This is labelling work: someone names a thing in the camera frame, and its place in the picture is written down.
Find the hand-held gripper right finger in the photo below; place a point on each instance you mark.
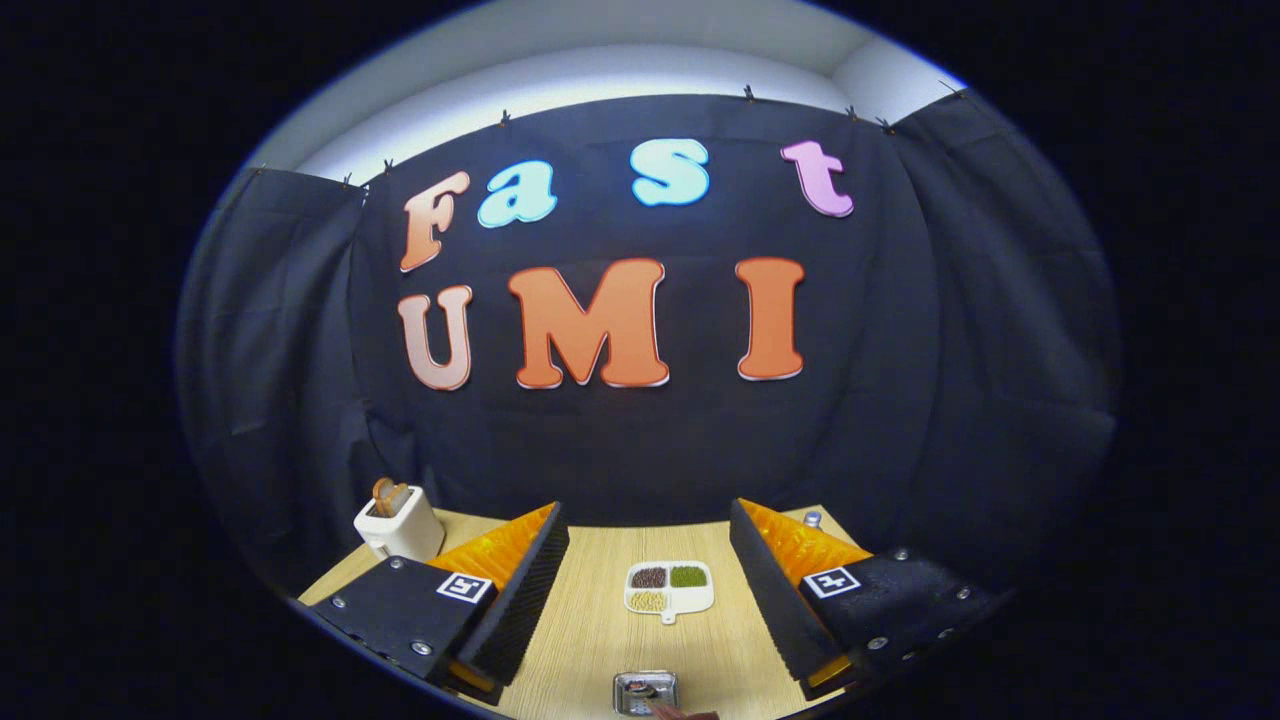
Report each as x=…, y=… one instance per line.
x=775, y=600

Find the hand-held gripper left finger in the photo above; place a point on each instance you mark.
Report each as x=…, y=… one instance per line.
x=525, y=600

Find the white divided snack tray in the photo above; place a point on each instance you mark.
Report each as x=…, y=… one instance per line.
x=692, y=600

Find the green mung beans pile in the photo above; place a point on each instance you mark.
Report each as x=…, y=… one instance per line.
x=688, y=576

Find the yellow soybeans pile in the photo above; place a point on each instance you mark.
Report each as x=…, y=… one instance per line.
x=648, y=601

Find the dark brown beans pile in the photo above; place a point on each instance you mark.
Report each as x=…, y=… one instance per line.
x=649, y=578

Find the cream white toaster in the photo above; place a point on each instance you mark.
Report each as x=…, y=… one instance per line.
x=405, y=535

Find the brown toast slice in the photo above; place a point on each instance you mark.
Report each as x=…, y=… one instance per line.
x=381, y=492
x=400, y=497

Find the black backdrop cloth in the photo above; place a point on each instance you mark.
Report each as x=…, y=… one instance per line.
x=620, y=450

